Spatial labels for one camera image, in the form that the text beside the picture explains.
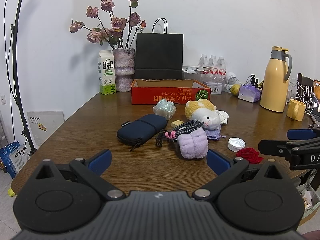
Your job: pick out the yellow ceramic mug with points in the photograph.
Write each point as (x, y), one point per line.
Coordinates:
(296, 110)

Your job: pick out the purple woven drawstring pouch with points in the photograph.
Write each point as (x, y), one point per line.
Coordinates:
(214, 134)

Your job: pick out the red fabric rose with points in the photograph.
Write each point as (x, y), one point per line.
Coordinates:
(250, 154)

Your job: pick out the lilac fluffy towel roll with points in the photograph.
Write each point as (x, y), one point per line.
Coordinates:
(193, 145)

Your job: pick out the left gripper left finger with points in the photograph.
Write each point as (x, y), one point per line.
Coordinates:
(89, 171)

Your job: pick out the clear water bottle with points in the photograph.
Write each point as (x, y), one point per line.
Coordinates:
(203, 63)
(212, 64)
(221, 67)

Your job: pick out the clear water bottle middle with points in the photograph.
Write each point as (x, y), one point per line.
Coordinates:
(212, 64)

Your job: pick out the iridescent crumpled plastic bag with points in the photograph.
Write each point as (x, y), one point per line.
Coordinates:
(165, 109)

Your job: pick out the purple tissue packet bag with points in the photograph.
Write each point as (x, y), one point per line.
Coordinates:
(249, 93)

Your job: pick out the white flat carton box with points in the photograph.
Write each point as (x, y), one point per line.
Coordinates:
(195, 69)

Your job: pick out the small wooden block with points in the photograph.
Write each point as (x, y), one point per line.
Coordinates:
(176, 123)

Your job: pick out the yellow white hamster plush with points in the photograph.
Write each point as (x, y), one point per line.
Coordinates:
(203, 110)

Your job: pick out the dark wooden chair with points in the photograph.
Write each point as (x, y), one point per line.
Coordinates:
(305, 88)

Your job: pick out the red cardboard pumpkin box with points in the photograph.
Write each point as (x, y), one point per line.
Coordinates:
(150, 92)

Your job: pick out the black paper shopping bag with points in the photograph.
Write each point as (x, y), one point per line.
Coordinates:
(159, 54)

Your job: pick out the clear water bottle right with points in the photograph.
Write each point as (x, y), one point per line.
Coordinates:
(221, 67)

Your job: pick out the navy blue zip pouch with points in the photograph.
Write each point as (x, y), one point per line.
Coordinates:
(140, 131)

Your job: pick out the purple textured flower vase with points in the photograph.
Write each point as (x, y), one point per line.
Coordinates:
(124, 61)

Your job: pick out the white plastic jar lid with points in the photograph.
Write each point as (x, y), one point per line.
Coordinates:
(236, 144)

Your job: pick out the laptop computer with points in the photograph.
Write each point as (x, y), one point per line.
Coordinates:
(315, 113)

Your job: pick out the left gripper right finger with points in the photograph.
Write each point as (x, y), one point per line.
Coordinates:
(229, 172)

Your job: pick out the yellow green apple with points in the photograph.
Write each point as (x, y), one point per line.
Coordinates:
(234, 90)

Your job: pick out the clear water bottle left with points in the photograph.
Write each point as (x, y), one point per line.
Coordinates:
(203, 63)

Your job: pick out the white cloth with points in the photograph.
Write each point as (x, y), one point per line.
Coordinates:
(223, 117)

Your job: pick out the clear food container with lid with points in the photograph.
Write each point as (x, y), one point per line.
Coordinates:
(194, 75)

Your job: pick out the dried pink roses bouquet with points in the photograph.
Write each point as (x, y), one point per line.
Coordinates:
(117, 32)

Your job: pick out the white green milk carton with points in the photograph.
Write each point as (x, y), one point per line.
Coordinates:
(106, 71)

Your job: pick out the small white desk fan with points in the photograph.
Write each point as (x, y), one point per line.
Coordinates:
(230, 80)

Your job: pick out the blue printed bag on floor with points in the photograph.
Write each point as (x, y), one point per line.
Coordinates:
(5, 157)

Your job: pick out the pale floral tin box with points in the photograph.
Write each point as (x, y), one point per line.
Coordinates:
(215, 87)

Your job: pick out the yellow thermos jug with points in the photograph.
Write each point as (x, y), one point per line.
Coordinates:
(276, 80)

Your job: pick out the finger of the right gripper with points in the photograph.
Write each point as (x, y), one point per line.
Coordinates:
(278, 147)
(302, 134)

